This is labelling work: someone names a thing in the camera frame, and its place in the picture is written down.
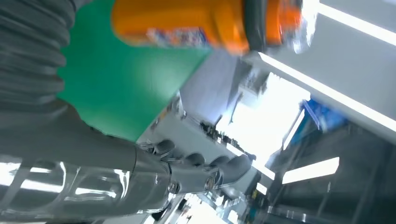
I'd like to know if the blue plastic object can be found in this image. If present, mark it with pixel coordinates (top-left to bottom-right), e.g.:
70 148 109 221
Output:
289 98 346 147

